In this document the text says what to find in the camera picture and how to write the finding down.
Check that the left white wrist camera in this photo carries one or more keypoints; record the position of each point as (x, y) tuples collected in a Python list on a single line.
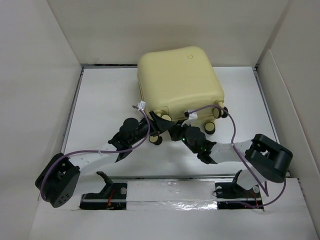
[(140, 106)]

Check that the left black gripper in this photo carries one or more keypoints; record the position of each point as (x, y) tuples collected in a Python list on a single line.
[(159, 125)]

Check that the yellow hard-shell suitcase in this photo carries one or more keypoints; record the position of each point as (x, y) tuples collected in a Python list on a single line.
[(173, 82)]

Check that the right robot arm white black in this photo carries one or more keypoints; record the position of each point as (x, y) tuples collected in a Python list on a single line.
[(263, 158)]

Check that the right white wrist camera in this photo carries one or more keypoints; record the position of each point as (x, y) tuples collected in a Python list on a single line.
[(191, 116)]

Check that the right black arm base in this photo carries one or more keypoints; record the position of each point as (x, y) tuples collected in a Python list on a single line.
[(231, 196)]

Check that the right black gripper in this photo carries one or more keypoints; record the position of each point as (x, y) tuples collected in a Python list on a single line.
[(174, 131)]

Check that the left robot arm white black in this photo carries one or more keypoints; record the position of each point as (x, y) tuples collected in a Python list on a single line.
[(58, 181)]

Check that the silver aluminium rail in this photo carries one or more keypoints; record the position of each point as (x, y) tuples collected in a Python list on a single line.
[(122, 178)]

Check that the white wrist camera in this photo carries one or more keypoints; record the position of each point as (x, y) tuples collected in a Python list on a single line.
[(140, 106), (191, 116)]

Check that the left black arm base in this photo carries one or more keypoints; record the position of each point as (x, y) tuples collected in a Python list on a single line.
[(112, 197)]

